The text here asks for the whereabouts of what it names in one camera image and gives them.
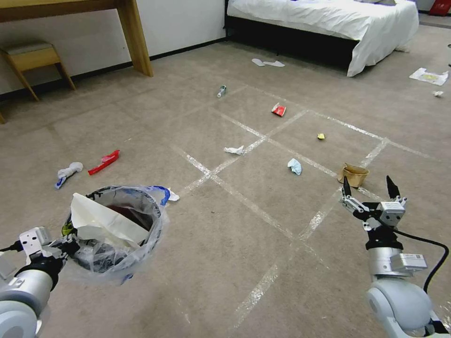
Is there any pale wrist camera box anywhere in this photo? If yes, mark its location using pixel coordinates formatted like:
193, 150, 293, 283
19, 226, 52, 255
378, 200, 406, 226

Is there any wooden desk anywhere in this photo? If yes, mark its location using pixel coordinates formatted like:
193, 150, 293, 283
0, 0, 154, 77

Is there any red box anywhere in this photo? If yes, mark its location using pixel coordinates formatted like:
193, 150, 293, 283
428, 0, 451, 17

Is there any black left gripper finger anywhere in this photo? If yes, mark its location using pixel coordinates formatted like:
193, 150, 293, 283
41, 245, 65, 260

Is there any white crumpled paper sheet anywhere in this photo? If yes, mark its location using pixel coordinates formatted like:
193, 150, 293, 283
70, 192, 151, 248

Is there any wooden stool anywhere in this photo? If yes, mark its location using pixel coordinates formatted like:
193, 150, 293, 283
0, 42, 77, 103

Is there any brown paper cup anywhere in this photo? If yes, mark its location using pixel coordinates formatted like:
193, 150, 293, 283
337, 162, 370, 188

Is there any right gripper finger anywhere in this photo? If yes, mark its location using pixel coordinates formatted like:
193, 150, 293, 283
385, 175, 409, 206
339, 176, 367, 216

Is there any white plastic bag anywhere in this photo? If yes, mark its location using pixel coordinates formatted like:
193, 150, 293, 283
408, 67, 450, 86

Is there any bed with white sheet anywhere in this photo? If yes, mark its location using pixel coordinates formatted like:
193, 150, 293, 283
224, 0, 420, 78

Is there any trash bin with plastic bag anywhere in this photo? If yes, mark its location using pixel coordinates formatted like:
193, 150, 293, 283
61, 184, 171, 286

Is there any long red wrapper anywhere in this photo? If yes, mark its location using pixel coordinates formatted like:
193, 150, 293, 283
87, 149, 121, 176

